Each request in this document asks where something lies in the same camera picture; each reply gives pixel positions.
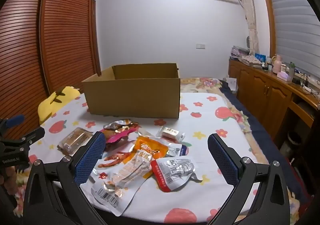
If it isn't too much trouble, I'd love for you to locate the clear chicken feet packet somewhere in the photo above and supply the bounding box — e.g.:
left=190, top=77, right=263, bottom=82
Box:
left=96, top=150, right=137, bottom=183

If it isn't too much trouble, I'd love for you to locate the brown slatted wardrobe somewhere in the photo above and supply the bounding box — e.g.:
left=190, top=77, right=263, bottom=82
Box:
left=0, top=0, right=103, bottom=140

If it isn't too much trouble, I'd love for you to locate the dark trash bin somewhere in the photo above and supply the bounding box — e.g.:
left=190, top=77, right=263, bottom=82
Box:
left=280, top=131, right=302, bottom=157

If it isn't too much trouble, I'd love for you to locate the small white snack packet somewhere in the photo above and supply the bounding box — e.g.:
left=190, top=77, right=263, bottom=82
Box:
left=156, top=126, right=185, bottom=142

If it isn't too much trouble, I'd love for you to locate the pink snack packet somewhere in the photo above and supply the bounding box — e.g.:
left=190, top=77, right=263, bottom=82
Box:
left=104, top=127, right=140, bottom=144

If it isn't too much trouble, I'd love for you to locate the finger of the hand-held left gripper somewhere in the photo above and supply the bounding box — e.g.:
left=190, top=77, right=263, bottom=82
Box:
left=0, top=127, right=46, bottom=150
left=0, top=114, right=26, bottom=132

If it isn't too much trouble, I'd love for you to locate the wooden side cabinet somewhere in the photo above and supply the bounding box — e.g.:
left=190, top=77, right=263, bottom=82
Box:
left=228, top=58, right=320, bottom=145

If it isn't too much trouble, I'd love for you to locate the clear tray snack packet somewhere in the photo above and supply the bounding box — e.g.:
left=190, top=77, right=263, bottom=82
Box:
left=57, top=127, right=93, bottom=155

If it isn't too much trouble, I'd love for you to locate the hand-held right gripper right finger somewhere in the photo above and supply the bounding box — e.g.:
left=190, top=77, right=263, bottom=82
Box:
left=207, top=133, right=292, bottom=225

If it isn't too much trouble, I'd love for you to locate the cream floral curtain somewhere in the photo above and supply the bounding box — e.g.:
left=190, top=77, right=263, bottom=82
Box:
left=235, top=0, right=260, bottom=56

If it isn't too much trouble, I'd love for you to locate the white fruit-print bed sheet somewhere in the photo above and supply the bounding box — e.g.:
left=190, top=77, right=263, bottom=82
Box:
left=15, top=92, right=263, bottom=225

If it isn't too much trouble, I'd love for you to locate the person's left hand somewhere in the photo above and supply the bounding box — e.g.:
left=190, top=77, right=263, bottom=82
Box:
left=0, top=166, right=18, bottom=192

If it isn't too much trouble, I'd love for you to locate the white blue-edged snack packet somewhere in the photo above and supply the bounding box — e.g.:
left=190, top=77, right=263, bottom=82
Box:
left=166, top=142, right=192, bottom=158

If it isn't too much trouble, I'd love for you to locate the white red-edged snack packet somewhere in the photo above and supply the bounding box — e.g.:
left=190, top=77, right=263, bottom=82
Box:
left=150, top=156, right=203, bottom=193

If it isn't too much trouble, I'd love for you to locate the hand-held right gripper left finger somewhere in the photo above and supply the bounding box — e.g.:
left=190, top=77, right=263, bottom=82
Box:
left=22, top=131, right=107, bottom=225

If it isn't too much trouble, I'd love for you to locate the pink thermos bottle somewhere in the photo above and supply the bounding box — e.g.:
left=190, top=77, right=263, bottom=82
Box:
left=272, top=54, right=283, bottom=74

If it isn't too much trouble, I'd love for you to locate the yellow plush toy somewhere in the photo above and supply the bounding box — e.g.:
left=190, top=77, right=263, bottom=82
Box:
left=37, top=86, right=82, bottom=124

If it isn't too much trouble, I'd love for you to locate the grey window blind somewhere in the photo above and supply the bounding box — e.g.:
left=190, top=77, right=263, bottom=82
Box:
left=265, top=0, right=320, bottom=78

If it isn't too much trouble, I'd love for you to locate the pink tissue box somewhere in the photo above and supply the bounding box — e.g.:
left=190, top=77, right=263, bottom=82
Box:
left=277, top=71, right=292, bottom=82

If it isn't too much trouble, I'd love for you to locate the wooden window frame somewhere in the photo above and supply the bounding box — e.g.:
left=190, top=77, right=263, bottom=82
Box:
left=259, top=0, right=320, bottom=85

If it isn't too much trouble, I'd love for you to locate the small white box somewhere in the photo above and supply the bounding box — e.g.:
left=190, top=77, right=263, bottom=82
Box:
left=222, top=77, right=238, bottom=93

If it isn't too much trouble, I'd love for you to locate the cardboard box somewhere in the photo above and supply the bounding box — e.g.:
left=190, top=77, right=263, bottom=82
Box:
left=82, top=63, right=181, bottom=119

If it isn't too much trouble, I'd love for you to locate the white power strip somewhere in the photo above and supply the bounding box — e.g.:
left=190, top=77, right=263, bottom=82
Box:
left=299, top=82, right=320, bottom=95

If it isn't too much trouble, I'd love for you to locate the folded floral cloth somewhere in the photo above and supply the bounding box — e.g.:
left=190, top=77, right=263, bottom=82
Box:
left=240, top=55, right=263, bottom=68

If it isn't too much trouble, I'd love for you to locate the brown silver snack packet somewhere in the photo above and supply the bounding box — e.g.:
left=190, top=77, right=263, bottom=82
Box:
left=104, top=119, right=139, bottom=132

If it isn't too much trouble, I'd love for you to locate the folded purple cloth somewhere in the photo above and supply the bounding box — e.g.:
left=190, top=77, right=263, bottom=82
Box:
left=230, top=45, right=250, bottom=60

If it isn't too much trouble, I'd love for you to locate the pale orange-print snack packet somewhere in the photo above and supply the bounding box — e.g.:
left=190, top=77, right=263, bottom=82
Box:
left=91, top=151, right=163, bottom=217

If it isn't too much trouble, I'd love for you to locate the orange snack packet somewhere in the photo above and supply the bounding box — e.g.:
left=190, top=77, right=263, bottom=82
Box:
left=131, top=136, right=168, bottom=163

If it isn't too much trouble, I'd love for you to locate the floral blanket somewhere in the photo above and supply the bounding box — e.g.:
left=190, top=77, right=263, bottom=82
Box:
left=180, top=77, right=300, bottom=215

